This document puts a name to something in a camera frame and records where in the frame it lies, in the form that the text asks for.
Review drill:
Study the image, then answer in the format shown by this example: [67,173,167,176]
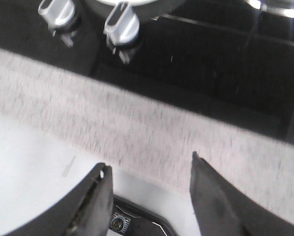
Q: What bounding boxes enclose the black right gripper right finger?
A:
[190,152,294,236]

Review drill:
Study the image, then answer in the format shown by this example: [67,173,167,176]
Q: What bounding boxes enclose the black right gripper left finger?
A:
[9,163,113,236]

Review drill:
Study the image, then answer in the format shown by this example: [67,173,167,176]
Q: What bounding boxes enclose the black glass cooktop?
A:
[0,0,294,145]

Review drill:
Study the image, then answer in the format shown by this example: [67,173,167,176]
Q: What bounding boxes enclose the silver right stove knob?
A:
[104,1,140,46]

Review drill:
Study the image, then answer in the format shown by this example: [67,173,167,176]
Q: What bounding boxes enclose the silver stove knob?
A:
[38,0,75,28]
[104,1,140,46]

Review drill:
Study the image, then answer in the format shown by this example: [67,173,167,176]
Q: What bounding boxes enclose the silver left stove knob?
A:
[38,0,75,28]

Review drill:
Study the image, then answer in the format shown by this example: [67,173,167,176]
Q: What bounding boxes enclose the black right gas burner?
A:
[244,0,294,18]

